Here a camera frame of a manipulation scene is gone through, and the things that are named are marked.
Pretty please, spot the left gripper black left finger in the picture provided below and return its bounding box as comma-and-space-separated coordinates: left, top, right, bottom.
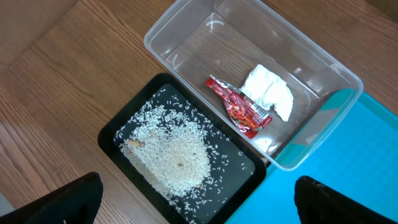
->
1, 172, 103, 224

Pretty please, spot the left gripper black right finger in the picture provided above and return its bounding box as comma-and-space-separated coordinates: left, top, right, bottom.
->
294, 175, 397, 224

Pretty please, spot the white rice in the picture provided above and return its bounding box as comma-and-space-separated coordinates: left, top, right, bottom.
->
119, 99, 219, 205

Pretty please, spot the red snack wrapper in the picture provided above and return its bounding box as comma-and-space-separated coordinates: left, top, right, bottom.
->
205, 75, 272, 139

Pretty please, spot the white napkin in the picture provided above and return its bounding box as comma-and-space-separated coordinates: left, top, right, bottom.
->
240, 64, 294, 122

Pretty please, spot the teal plastic tray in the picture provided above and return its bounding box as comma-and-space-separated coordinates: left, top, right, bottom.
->
228, 93, 397, 223

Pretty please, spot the black tray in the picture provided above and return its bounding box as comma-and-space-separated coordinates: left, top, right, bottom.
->
98, 73, 266, 223

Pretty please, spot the clear plastic storage bin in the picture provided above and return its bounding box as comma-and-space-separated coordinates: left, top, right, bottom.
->
144, 0, 364, 171

